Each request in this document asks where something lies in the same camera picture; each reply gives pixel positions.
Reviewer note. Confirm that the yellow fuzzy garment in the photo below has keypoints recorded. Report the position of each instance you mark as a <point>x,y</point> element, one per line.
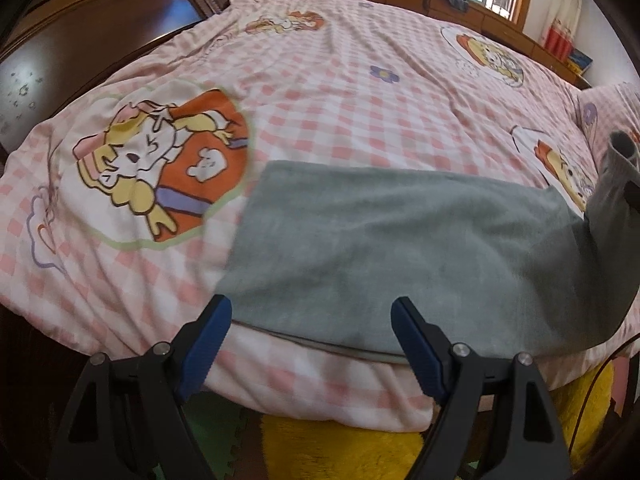
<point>301,449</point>

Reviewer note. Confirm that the wooden headboard shelf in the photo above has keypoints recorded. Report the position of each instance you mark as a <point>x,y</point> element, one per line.
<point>495,28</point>

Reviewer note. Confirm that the dark wooden wardrobe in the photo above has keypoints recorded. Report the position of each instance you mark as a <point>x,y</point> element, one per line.
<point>60,49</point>

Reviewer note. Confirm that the pink checked pillow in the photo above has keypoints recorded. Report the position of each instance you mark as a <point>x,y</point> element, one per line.
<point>606,109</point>

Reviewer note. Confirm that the pink checked cartoon quilt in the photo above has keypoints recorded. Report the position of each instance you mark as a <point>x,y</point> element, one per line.
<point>118,215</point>

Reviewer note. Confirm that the green foam floor mat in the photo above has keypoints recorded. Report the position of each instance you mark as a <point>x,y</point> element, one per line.
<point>228,435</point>

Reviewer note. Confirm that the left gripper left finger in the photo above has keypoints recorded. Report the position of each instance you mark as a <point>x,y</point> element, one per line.
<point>125,418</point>

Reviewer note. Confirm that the grey pants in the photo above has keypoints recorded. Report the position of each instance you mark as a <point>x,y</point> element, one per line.
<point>322,252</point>

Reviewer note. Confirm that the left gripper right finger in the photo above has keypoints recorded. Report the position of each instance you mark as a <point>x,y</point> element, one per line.
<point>525,437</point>

